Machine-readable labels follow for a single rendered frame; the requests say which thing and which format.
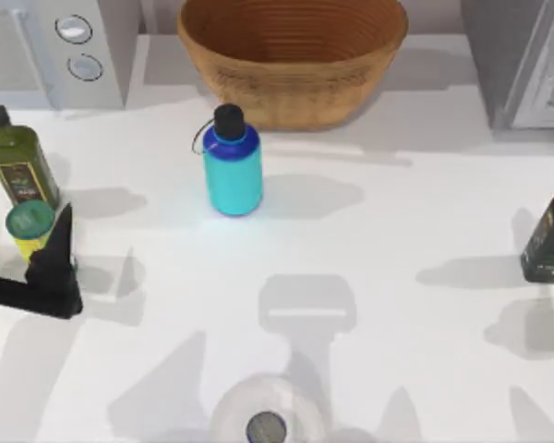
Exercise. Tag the small round microwave knob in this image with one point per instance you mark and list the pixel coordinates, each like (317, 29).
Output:
(85, 66)

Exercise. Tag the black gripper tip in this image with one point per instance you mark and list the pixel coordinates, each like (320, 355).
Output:
(51, 277)

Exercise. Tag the pale microwave oven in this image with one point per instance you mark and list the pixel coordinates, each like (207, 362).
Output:
(18, 55)

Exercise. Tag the green oil bottle, black cap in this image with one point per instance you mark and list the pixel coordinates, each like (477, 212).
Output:
(18, 161)

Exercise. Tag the blue bottle with black cap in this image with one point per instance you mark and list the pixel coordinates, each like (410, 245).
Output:
(233, 175)

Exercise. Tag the dark green bottle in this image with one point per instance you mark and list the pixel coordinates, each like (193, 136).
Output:
(551, 249)

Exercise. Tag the yellow can with green lid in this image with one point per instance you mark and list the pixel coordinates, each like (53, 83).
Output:
(27, 226)

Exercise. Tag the large round microwave knob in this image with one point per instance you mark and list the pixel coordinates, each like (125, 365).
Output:
(74, 28)

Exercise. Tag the brown woven basket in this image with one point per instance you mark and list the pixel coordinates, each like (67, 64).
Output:
(295, 69)

